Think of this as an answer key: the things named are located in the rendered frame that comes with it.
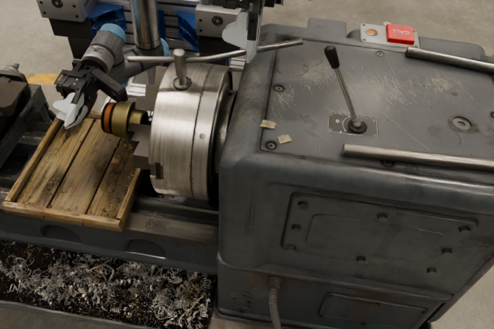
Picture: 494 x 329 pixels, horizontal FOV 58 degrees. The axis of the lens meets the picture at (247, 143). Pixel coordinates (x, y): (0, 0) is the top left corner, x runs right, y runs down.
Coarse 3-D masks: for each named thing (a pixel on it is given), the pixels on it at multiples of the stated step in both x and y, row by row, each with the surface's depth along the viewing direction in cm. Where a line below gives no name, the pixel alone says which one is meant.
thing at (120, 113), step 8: (112, 104) 104; (120, 104) 103; (128, 104) 103; (104, 112) 102; (112, 112) 102; (120, 112) 102; (128, 112) 101; (136, 112) 103; (144, 112) 106; (104, 120) 102; (112, 120) 102; (120, 120) 101; (128, 120) 102; (136, 120) 102; (144, 120) 108; (104, 128) 103; (112, 128) 102; (120, 128) 102; (120, 136) 104
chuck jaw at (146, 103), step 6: (156, 72) 101; (162, 72) 101; (156, 78) 102; (150, 84) 102; (156, 84) 102; (150, 90) 102; (156, 90) 102; (138, 96) 103; (144, 96) 104; (150, 96) 102; (156, 96) 102; (138, 102) 103; (144, 102) 103; (150, 102) 102; (138, 108) 103; (144, 108) 103; (150, 108) 103
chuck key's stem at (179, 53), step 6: (180, 48) 85; (174, 54) 85; (180, 54) 84; (180, 60) 85; (180, 66) 87; (186, 66) 88; (180, 72) 88; (186, 72) 89; (180, 78) 90; (180, 84) 92
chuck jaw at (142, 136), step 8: (128, 128) 100; (136, 128) 100; (144, 128) 101; (128, 136) 101; (136, 136) 98; (144, 136) 98; (136, 144) 98; (144, 144) 96; (136, 152) 94; (144, 152) 94; (136, 160) 94; (144, 160) 94; (144, 168) 96; (152, 168) 93; (160, 168) 93; (160, 176) 94
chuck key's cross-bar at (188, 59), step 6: (282, 42) 84; (288, 42) 84; (294, 42) 84; (300, 42) 83; (258, 48) 85; (264, 48) 84; (270, 48) 84; (276, 48) 84; (216, 54) 86; (222, 54) 86; (228, 54) 86; (234, 54) 85; (240, 54) 85; (132, 60) 86; (138, 60) 86; (144, 60) 86; (150, 60) 86; (156, 60) 86; (162, 60) 86; (168, 60) 86; (174, 60) 86; (186, 60) 86; (192, 60) 86; (198, 60) 86; (204, 60) 86; (210, 60) 86; (216, 60) 86
